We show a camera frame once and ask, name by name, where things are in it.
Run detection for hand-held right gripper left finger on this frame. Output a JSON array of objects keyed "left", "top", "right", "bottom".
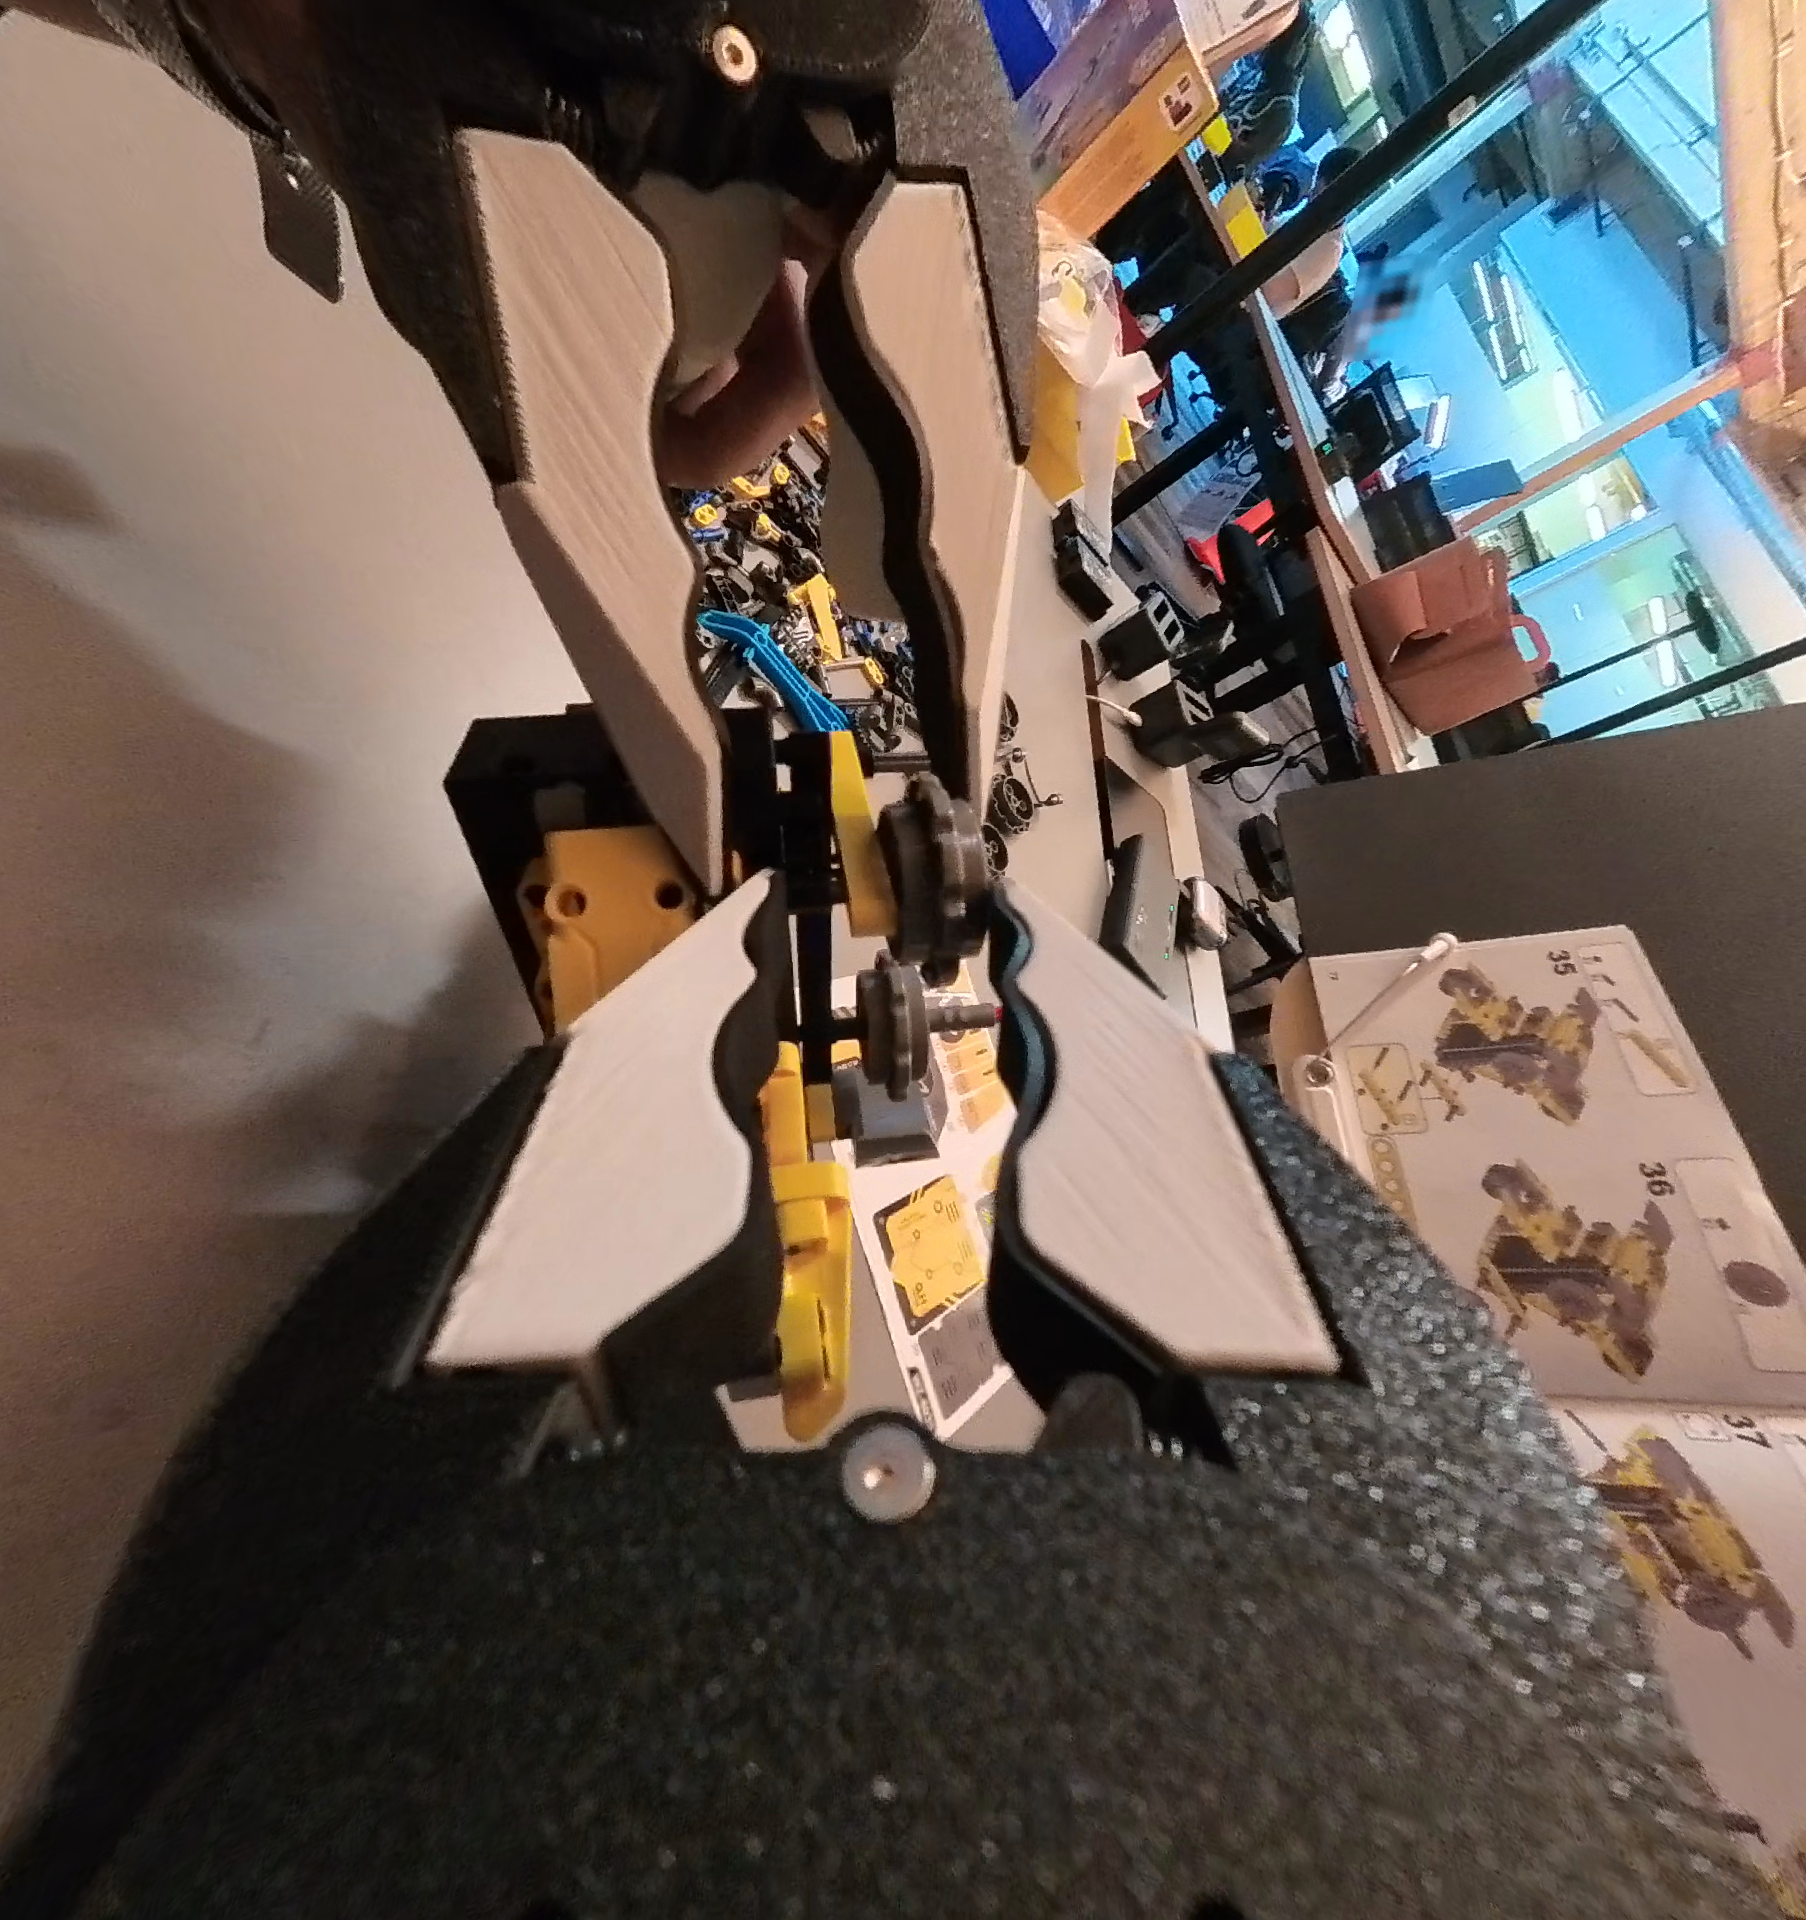
[{"left": 419, "top": 867, "right": 793, "bottom": 1432}]

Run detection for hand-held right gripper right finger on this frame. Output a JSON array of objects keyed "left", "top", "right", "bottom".
[{"left": 985, "top": 883, "right": 1372, "bottom": 1423}]

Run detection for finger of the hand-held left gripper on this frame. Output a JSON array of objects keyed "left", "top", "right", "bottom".
[
  {"left": 458, "top": 128, "right": 737, "bottom": 897},
  {"left": 810, "top": 171, "right": 1033, "bottom": 803}
]

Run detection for yellow black toy vehicle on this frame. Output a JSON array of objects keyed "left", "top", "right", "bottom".
[{"left": 445, "top": 706, "right": 1011, "bottom": 1449}]

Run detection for person's left hand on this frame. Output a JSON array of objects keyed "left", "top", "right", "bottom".
[{"left": 659, "top": 255, "right": 834, "bottom": 488}]

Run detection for yellow cardboard tray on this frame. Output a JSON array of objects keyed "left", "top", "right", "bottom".
[{"left": 1027, "top": 336, "right": 1144, "bottom": 504}]

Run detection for clear plastic bags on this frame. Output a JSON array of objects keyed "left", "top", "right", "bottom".
[{"left": 1040, "top": 213, "right": 1163, "bottom": 439}]

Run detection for white book stand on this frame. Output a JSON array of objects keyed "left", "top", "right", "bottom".
[{"left": 1272, "top": 931, "right": 1458, "bottom": 1248}]

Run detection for pile of loose building pieces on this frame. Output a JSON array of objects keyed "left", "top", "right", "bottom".
[{"left": 685, "top": 450, "right": 1063, "bottom": 841}]

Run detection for black battery charger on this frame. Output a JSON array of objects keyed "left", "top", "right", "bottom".
[
  {"left": 1097, "top": 592, "right": 1191, "bottom": 677},
  {"left": 1131, "top": 681, "right": 1279, "bottom": 770},
  {"left": 1051, "top": 501, "right": 1119, "bottom": 618}
]

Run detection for yellow sticker sheet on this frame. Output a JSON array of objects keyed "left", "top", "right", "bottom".
[{"left": 849, "top": 1037, "right": 1040, "bottom": 1453}]

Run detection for blue plastic separator tool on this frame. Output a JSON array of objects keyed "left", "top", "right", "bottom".
[{"left": 700, "top": 607, "right": 861, "bottom": 734}]

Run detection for black charger box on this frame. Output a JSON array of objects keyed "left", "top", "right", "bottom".
[{"left": 1106, "top": 832, "right": 1195, "bottom": 1007}]

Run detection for red office chair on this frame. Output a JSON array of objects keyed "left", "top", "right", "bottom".
[{"left": 1195, "top": 501, "right": 1294, "bottom": 604}]

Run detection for cardboard toy set box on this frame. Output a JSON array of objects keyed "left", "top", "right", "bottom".
[{"left": 1015, "top": 0, "right": 1221, "bottom": 235}]

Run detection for building instruction booklet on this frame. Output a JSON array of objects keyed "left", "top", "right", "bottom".
[{"left": 1302, "top": 923, "right": 1806, "bottom": 1920}]

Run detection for black divider panel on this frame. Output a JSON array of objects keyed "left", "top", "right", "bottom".
[{"left": 1279, "top": 734, "right": 1806, "bottom": 1412}]

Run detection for brown open cardboard box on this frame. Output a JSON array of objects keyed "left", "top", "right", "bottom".
[{"left": 1354, "top": 538, "right": 1557, "bottom": 734}]

